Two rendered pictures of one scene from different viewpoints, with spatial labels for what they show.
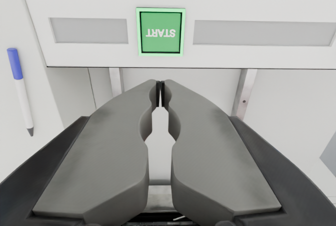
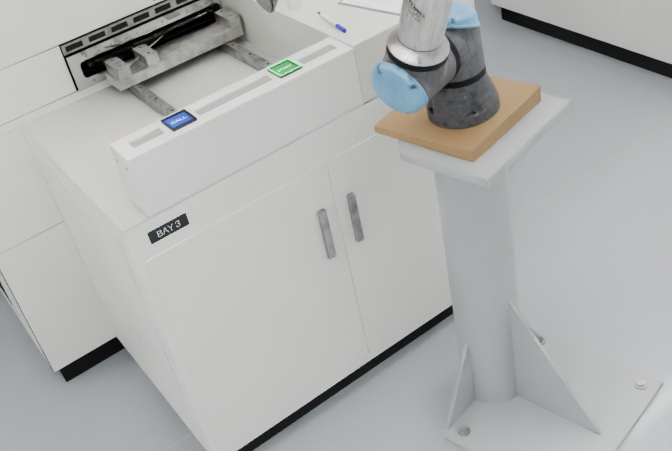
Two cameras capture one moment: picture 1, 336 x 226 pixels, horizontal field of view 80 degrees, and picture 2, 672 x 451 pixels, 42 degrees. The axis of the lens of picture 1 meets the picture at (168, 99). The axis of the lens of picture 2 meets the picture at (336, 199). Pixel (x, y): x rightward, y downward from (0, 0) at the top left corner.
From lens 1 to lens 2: 1.76 m
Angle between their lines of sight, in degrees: 31
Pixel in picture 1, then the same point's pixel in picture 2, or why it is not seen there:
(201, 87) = not seen: hidden behind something
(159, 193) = (197, 46)
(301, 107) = not seen: hidden behind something
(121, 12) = (307, 64)
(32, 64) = (334, 32)
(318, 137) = (75, 159)
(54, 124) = (309, 22)
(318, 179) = not seen: outside the picture
